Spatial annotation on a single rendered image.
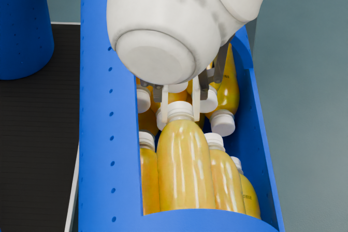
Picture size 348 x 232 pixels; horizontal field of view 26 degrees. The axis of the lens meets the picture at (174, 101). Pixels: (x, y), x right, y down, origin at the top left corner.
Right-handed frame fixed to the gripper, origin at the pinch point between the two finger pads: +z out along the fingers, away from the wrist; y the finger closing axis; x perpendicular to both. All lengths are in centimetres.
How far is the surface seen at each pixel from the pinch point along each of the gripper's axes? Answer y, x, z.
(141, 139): 5.5, 0.5, 8.2
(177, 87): -0.2, -7.5, 6.1
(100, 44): 11.1, -14.4, 3.2
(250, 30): -34, -113, 98
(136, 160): 6.5, 10.2, -0.1
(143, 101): 4.9, -7.6, 9.1
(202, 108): -4.3, -7.8, 11.7
